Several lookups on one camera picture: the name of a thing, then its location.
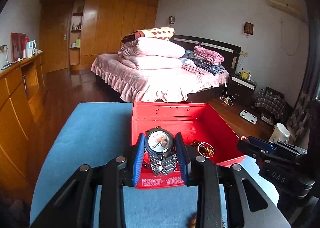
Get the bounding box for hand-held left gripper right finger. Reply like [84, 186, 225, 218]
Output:
[174, 132, 293, 228]

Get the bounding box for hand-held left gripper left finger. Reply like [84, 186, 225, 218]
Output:
[30, 133, 146, 228]

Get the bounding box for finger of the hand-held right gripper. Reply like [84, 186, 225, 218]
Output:
[247, 136, 307, 159]
[237, 139, 267, 161]

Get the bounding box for gold pendant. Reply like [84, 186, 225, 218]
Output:
[201, 146, 215, 158]

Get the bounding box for silver metal wristwatch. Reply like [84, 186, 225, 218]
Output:
[144, 126, 178, 176]

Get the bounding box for red metal tin box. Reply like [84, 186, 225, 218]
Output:
[130, 101, 247, 190]

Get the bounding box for white trash bin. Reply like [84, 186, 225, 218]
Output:
[269, 123, 290, 144]

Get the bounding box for white bathroom scale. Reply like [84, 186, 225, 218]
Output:
[239, 110, 258, 124]

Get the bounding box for chair with plaid cloth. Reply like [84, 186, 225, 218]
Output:
[255, 88, 287, 120]

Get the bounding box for dark nightstand with white drawer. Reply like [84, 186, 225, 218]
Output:
[229, 74, 258, 99]

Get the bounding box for bed with pink bedspread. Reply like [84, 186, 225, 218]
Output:
[91, 35, 242, 102]

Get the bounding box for folded plaid clothes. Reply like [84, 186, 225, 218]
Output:
[192, 58, 226, 76]

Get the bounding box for pink fringed cloth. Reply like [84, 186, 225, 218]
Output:
[182, 64, 213, 79]

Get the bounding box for white blue cloth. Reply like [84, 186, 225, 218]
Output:
[180, 55, 197, 66]

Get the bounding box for folded pink clothes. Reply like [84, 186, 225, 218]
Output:
[194, 45, 225, 63]

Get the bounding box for folded pink quilt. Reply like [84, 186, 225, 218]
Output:
[118, 37, 186, 70]

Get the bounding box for dark wooden headboard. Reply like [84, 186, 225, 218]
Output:
[172, 35, 242, 75]

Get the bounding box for dark curtain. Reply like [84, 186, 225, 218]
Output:
[287, 0, 320, 144]

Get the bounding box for cream brown spotted blanket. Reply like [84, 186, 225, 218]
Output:
[122, 27, 175, 43]

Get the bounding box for wooden sideboard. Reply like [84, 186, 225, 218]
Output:
[0, 52, 48, 188]

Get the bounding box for wooden wardrobe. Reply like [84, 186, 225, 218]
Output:
[40, 0, 160, 69]

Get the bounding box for wooden door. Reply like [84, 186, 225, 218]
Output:
[41, 13, 70, 72]

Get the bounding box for white electric kettle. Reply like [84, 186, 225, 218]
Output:
[26, 40, 37, 57]

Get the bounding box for red thermos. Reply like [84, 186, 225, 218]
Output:
[23, 36, 30, 57]

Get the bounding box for red framed picture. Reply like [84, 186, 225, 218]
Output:
[10, 33, 27, 61]

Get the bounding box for power strip with cables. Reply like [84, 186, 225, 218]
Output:
[220, 82, 235, 106]

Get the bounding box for white hanging cord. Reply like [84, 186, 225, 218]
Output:
[279, 17, 300, 56]

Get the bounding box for wall air conditioner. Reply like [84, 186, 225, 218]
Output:
[268, 0, 303, 16]

